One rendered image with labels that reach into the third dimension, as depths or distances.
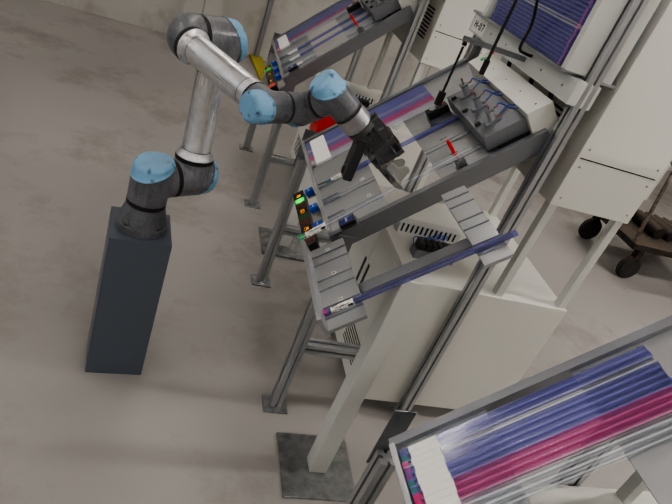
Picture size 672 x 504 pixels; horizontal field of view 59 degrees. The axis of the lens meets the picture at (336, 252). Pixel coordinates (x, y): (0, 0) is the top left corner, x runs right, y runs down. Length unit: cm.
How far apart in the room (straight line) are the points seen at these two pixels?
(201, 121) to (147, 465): 103
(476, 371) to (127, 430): 126
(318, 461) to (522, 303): 89
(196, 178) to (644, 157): 137
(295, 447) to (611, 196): 132
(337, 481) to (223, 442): 40
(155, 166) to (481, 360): 136
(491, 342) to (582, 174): 70
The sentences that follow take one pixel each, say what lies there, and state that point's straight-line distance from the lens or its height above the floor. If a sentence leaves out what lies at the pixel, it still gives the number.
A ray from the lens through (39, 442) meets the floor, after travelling 202.
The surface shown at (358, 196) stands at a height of 80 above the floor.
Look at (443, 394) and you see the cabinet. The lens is 243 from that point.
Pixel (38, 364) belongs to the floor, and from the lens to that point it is 222.
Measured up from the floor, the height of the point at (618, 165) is 118.
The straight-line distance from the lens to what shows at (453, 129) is 206.
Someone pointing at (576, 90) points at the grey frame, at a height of 135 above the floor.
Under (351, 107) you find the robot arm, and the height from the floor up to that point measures 118.
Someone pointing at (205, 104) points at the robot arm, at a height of 96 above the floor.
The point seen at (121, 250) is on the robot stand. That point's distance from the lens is 187.
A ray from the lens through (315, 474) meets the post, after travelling 210.
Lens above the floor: 159
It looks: 29 degrees down
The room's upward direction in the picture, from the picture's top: 22 degrees clockwise
